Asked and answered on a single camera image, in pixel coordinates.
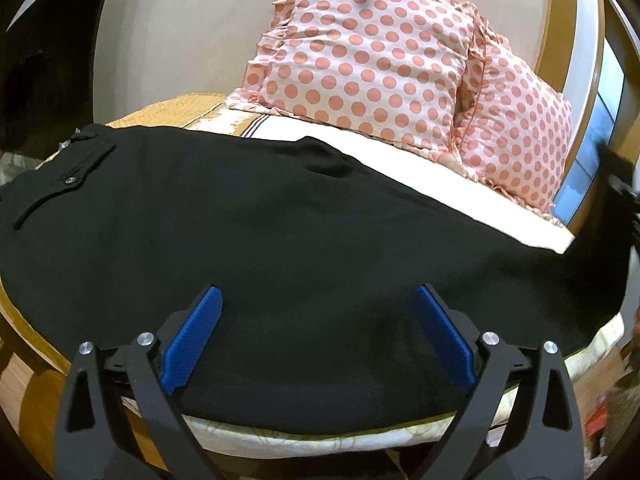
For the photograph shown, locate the pink polka dot pillow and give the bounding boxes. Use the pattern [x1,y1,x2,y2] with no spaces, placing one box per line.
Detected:
[451,4,572,218]
[228,0,477,167]

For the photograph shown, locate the cream patterned bed sheet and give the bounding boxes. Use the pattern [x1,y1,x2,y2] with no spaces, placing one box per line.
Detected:
[0,91,626,461]

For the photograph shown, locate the black pants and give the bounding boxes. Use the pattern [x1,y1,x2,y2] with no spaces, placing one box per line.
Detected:
[1,125,632,436]

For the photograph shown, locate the wooden framed window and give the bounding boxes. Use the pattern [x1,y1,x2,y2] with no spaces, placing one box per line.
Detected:
[535,0,639,232]

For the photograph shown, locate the wooden bed frame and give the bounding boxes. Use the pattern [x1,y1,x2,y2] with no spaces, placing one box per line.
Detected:
[0,278,172,478]

